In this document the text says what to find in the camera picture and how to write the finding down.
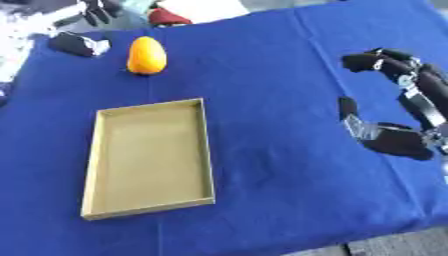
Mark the red soft object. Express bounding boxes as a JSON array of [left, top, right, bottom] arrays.
[[147, 7, 195, 28]]

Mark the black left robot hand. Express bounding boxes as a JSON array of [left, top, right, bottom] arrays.
[[47, 0, 126, 58]]

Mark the tan cardboard open box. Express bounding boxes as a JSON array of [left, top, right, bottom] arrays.
[[78, 97, 217, 222]]

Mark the orange toy mango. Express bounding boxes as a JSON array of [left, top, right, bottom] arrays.
[[126, 35, 170, 76]]

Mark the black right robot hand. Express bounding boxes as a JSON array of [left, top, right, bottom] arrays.
[[337, 47, 448, 162]]

